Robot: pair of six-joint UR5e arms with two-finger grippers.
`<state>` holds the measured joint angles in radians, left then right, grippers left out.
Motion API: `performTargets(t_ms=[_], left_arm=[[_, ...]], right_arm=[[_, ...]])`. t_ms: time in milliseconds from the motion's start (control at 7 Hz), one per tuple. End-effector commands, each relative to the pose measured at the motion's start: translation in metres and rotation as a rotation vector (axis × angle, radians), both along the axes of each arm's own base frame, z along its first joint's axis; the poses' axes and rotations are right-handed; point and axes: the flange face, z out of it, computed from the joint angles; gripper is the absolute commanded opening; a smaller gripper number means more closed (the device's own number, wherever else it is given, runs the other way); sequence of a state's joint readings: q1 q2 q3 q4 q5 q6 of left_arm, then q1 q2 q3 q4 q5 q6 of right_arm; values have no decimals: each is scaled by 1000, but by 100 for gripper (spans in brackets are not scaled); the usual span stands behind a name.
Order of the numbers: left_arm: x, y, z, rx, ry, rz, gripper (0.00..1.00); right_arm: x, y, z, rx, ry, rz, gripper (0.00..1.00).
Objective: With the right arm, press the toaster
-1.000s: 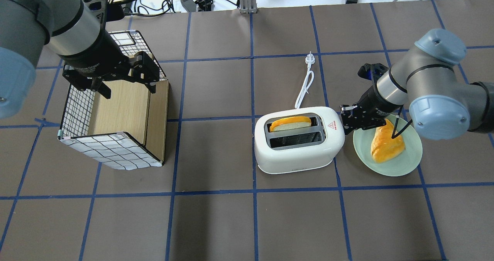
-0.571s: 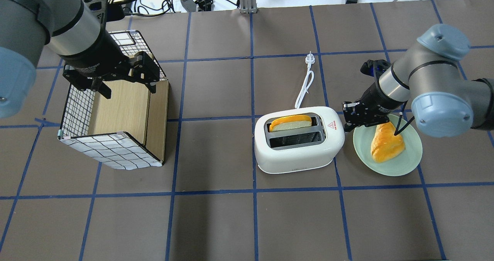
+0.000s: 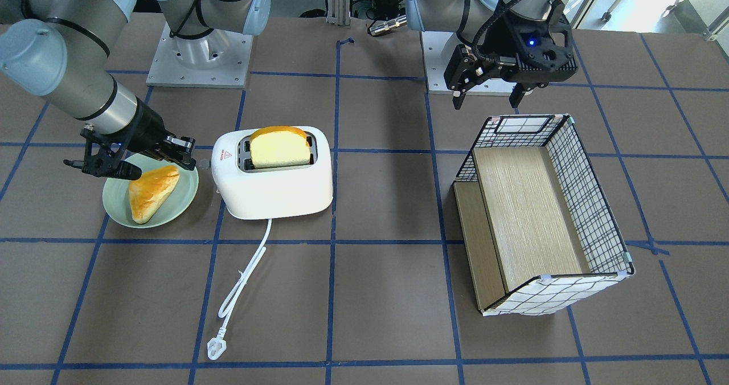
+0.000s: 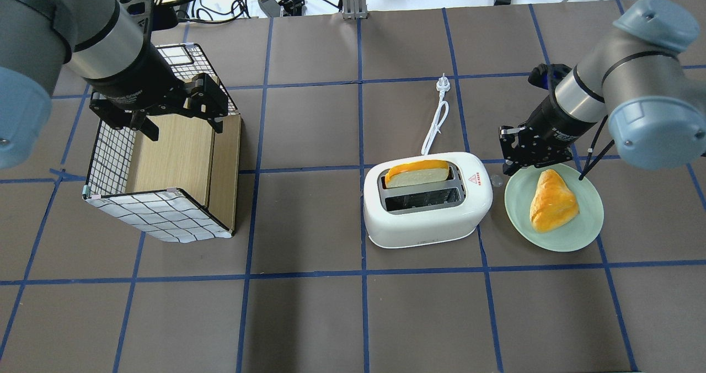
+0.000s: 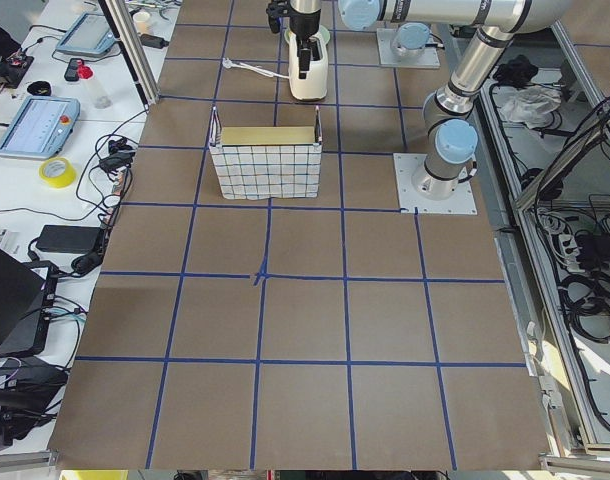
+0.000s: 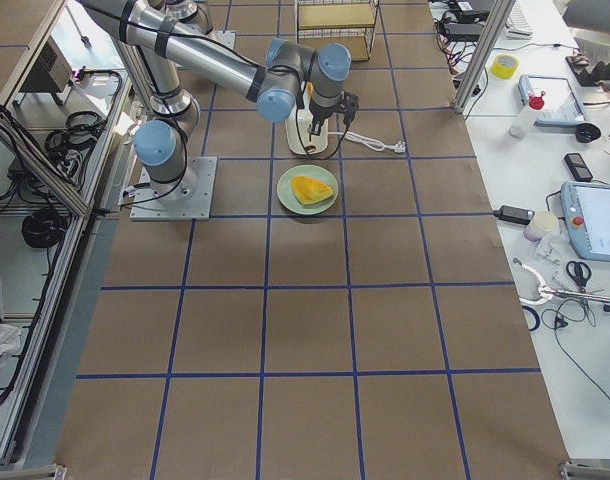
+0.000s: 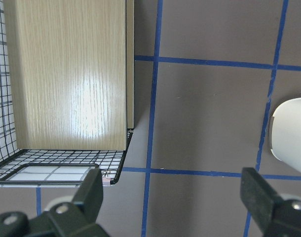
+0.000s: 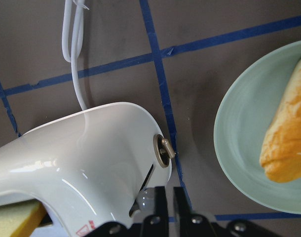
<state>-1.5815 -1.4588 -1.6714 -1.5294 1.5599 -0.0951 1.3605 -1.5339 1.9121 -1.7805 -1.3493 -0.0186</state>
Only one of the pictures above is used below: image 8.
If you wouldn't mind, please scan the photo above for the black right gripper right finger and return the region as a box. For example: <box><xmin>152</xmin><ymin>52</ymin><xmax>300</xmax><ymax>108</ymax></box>
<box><xmin>174</xmin><ymin>187</ymin><xmax>279</xmax><ymax>237</ymax></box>

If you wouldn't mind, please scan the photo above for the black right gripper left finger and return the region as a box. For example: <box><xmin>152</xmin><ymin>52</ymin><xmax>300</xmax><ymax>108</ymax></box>
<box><xmin>88</xmin><ymin>186</ymin><xmax>169</xmax><ymax>237</ymax></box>

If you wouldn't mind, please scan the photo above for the white toaster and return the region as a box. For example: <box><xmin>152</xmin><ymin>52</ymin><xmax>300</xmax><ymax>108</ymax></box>
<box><xmin>0</xmin><ymin>102</ymin><xmax>172</xmax><ymax>237</ymax></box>

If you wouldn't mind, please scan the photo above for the yellow sponge in toaster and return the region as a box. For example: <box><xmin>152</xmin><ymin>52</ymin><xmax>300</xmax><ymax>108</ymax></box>
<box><xmin>0</xmin><ymin>200</ymin><xmax>47</xmax><ymax>237</ymax></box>

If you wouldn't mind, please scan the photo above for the green plate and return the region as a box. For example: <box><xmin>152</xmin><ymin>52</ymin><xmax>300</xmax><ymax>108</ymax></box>
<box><xmin>214</xmin><ymin>40</ymin><xmax>301</xmax><ymax>214</ymax></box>

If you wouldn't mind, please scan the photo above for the toast slice on plate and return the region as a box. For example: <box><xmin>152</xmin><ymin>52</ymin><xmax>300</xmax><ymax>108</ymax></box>
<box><xmin>260</xmin><ymin>60</ymin><xmax>301</xmax><ymax>183</ymax></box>

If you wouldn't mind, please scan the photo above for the white toaster power cable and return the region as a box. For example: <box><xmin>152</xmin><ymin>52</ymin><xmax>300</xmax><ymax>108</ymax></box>
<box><xmin>62</xmin><ymin>0</ymin><xmax>90</xmax><ymax>111</ymax></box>

